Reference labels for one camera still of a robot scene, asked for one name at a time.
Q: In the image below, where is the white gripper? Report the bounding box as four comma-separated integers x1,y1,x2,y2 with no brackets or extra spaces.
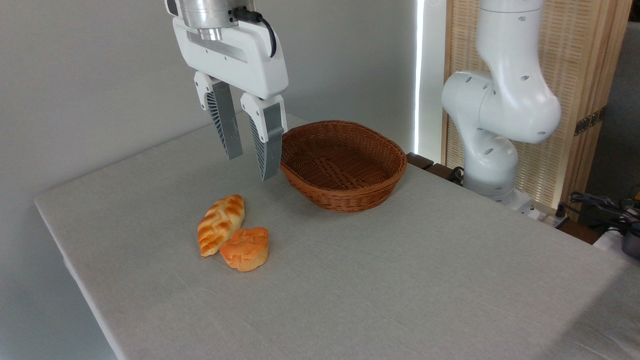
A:
172,16,290,182

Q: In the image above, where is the orange muffin bread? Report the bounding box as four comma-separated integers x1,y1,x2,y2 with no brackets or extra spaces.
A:
219,227,270,273

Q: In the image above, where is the braided golden bread loaf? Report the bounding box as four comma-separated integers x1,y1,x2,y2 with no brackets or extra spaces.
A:
197,194,246,258

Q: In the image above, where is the brown wicker basket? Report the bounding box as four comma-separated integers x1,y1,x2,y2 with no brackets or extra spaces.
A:
279,120,408,214

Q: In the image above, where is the dark brown wooden bench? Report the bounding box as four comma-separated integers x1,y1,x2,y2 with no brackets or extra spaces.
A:
406,152,467,187

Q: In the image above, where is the grey linen tablecloth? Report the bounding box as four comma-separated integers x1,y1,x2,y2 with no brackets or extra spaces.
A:
34,112,640,360

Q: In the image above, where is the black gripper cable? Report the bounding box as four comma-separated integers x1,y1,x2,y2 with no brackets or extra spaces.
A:
232,6,278,59

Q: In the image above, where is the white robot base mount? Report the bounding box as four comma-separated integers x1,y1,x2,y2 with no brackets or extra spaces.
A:
492,189,542,221

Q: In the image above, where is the black cable bundle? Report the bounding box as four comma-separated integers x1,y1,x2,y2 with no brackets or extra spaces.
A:
556,191,640,237

